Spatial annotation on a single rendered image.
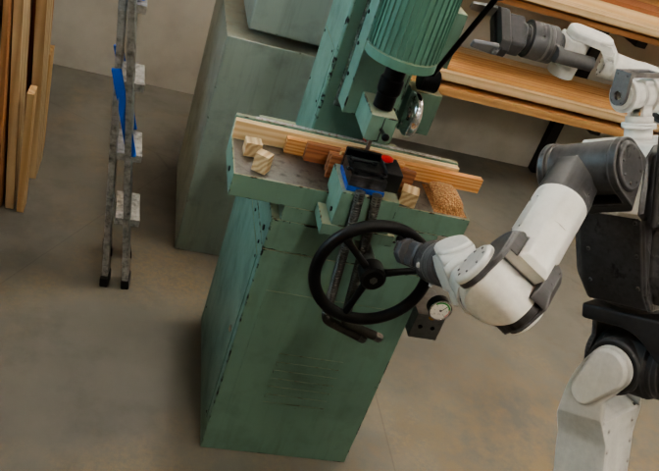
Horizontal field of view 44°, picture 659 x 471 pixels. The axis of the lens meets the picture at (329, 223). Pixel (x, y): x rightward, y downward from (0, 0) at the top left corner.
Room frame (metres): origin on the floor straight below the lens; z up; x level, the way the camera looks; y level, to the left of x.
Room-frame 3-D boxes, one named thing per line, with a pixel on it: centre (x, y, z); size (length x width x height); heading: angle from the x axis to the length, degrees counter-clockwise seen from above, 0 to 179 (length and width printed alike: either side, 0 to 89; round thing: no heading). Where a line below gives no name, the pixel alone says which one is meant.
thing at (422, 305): (1.83, -0.32, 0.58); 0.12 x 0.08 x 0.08; 18
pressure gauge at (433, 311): (1.77, -0.34, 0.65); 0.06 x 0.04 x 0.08; 108
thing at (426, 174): (1.91, -0.09, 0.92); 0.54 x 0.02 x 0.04; 108
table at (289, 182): (1.77, -0.02, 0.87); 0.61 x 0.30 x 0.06; 108
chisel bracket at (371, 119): (1.91, -0.02, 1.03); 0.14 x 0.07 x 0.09; 18
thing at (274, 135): (1.90, 0.02, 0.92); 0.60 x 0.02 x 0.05; 108
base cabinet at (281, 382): (2.00, 0.01, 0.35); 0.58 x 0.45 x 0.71; 18
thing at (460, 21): (2.14, -0.11, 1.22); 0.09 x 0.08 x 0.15; 18
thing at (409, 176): (1.80, -0.05, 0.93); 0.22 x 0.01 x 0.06; 108
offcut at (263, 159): (1.69, 0.20, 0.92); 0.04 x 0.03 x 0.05; 79
